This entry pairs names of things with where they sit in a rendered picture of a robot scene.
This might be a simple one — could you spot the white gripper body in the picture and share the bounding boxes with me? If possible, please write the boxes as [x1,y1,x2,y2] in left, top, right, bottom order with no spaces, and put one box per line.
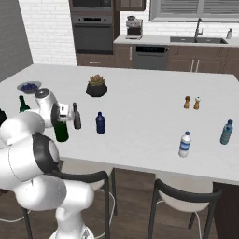
[63,110,76,123]

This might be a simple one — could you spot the brown glass bottle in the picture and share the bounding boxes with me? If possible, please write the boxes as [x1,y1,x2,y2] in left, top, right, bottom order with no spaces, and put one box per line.
[72,102,82,131]

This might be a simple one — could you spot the dark green glass bottle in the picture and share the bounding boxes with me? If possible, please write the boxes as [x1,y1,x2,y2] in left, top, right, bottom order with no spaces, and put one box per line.
[53,120,70,143]

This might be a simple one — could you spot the dark blue plastic bottle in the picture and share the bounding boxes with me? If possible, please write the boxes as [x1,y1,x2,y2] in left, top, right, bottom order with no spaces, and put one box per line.
[95,111,106,135]

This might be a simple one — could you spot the succulent in black pot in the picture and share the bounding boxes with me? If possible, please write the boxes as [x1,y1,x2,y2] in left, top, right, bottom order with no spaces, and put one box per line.
[85,74,108,98]

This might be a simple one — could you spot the slim green glass bottle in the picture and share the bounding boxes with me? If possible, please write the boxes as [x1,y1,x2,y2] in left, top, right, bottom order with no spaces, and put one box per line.
[18,94,32,113]

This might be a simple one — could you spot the bowl of blueberries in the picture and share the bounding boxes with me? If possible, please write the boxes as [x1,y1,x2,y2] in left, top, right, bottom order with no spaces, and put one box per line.
[16,80,43,95]

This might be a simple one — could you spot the black and white chair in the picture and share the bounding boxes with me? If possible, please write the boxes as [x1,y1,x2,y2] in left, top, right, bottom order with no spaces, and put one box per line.
[147,174,224,239]
[21,158,119,239]

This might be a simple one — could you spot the black glass bottle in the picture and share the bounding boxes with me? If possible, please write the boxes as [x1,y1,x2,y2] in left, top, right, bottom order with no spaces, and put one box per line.
[0,108,8,126]

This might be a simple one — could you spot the built-in black oven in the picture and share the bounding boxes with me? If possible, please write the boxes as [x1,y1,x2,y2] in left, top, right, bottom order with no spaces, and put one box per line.
[70,12,115,56]

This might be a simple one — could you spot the silver coffee machine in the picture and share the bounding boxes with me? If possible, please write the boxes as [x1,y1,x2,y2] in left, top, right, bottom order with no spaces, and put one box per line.
[125,15,144,41]

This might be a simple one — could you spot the built-in microwave oven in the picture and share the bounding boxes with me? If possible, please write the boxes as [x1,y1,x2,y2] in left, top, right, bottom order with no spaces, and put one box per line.
[68,0,115,13]

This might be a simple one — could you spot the brown pepper shaker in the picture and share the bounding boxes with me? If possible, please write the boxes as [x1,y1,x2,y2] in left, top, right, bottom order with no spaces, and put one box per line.
[183,95,191,110]

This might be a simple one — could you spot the white plastic bottle blue label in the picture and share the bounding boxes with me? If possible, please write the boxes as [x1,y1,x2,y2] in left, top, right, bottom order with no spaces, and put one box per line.
[177,131,192,159]

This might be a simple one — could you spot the white-topped salt shaker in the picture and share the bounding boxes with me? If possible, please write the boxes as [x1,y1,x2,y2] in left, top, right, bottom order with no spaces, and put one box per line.
[193,96,202,111]

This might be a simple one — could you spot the grey sink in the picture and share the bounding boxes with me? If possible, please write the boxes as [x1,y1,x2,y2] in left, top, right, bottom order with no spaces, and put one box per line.
[169,35,229,45]

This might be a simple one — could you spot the brown lower cupboards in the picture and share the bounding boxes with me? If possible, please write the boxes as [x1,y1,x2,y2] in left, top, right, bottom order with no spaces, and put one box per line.
[76,43,239,80]

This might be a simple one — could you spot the dark metal tap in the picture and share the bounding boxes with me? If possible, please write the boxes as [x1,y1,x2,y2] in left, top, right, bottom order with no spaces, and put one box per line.
[193,17,204,39]

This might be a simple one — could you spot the teal plastic bottle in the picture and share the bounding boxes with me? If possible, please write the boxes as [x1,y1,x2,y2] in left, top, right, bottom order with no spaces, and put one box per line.
[219,119,234,146]

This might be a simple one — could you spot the window with blinds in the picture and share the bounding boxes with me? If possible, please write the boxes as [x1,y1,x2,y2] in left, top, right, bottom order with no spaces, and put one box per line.
[148,0,239,23]

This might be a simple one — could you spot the dark brown island base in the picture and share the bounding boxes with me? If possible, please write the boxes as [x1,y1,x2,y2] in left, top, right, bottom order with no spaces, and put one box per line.
[212,182,239,239]

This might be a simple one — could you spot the brown wall cupboard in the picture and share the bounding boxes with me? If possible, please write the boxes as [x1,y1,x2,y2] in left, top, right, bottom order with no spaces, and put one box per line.
[114,0,147,12]

